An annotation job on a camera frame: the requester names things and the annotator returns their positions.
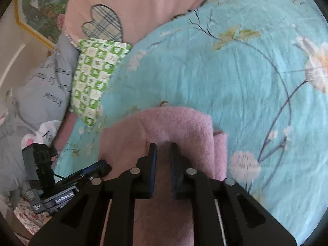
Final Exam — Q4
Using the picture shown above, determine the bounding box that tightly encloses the red floral cloth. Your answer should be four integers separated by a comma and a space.
13, 192, 54, 228

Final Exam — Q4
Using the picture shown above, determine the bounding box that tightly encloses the grey printed pillow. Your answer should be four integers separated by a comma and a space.
0, 34, 80, 198

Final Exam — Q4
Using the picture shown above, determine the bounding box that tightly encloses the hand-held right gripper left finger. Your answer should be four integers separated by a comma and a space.
28, 143, 157, 246

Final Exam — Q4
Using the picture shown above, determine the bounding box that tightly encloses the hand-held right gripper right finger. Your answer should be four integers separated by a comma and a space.
171, 142, 298, 246

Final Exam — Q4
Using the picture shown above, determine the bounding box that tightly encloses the green checkered pillow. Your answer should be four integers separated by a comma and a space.
70, 38, 132, 128

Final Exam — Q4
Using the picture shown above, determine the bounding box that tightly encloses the pink knitted sweater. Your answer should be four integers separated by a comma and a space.
99, 107, 228, 246

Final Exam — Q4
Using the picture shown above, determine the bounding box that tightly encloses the pink quilt with plaid hearts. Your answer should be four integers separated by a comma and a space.
63, 0, 305, 47

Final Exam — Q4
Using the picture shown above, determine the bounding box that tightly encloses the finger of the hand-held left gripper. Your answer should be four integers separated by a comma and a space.
64, 159, 107, 182
77, 165, 112, 187

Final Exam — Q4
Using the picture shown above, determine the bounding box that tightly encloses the plain pink cloth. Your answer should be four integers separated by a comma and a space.
54, 111, 79, 150

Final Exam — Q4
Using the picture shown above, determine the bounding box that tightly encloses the framed landscape wall picture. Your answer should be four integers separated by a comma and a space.
14, 0, 77, 50

